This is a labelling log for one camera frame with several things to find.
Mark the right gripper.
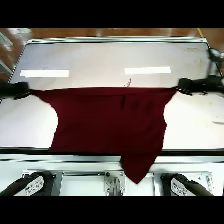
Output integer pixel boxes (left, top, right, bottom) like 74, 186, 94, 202
175, 78, 198, 97

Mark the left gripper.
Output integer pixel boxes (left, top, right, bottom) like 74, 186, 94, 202
11, 81, 33, 100

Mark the dark red T-shirt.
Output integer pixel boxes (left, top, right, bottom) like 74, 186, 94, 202
30, 86, 179, 185

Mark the silver frame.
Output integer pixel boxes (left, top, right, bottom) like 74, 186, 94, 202
0, 153, 224, 197

